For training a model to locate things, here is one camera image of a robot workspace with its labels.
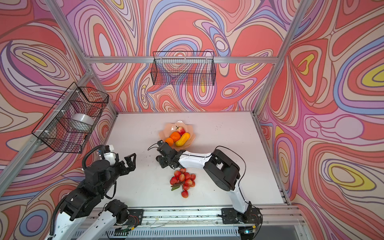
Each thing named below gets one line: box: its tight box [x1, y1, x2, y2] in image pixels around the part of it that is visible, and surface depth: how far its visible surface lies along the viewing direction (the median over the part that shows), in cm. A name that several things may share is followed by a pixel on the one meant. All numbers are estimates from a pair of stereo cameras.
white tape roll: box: [71, 113, 94, 131], surface depth 74 cm
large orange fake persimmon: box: [170, 131, 181, 143], surface depth 101 cm
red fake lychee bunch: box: [170, 168, 196, 199], surface depth 82 cm
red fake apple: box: [176, 125, 186, 136], surface depth 105 cm
